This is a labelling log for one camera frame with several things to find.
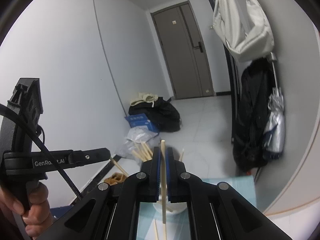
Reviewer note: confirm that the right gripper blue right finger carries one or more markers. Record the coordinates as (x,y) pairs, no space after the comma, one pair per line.
(174,168)

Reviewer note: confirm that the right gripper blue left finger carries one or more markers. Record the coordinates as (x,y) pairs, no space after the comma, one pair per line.
(151,184)

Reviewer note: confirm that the wooden chopstick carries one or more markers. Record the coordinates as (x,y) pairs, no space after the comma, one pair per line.
(146,151)
(138,156)
(163,182)
(181,155)
(115,163)
(164,231)
(155,230)

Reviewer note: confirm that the white utensil holder cup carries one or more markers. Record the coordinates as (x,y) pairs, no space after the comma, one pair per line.
(171,208)

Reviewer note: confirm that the white hanging shoulder bag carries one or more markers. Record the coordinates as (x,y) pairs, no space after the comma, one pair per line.
(244,45)

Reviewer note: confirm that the person's left hand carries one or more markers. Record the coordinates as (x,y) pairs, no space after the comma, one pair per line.
(37,220)

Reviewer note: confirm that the lower grey parcel bag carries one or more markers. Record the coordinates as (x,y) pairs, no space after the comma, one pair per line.
(125,150)

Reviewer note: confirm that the grey parcel bag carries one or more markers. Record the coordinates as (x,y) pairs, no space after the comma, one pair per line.
(141,134)
(125,150)

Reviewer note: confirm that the upper grey parcel bag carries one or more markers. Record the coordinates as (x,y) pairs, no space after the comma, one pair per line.
(141,134)

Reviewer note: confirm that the teal plaid placemat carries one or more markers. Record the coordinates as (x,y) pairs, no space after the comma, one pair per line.
(178,226)

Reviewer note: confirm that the black bag on floor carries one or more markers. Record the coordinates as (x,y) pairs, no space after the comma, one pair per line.
(160,112)

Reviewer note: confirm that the blue jordan shoe box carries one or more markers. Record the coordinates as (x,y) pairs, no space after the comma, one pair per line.
(58,212)

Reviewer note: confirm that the blue cardboard box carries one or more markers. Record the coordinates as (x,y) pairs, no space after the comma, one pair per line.
(141,120)

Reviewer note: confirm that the beige garment on bag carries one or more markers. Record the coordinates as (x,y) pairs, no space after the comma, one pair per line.
(144,98)

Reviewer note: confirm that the silver folded umbrella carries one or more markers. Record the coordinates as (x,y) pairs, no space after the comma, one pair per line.
(274,133)

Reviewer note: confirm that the black hanging jacket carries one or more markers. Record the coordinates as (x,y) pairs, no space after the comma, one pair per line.
(257,82)

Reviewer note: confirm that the grey entrance door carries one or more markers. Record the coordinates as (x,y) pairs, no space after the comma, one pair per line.
(183,50)

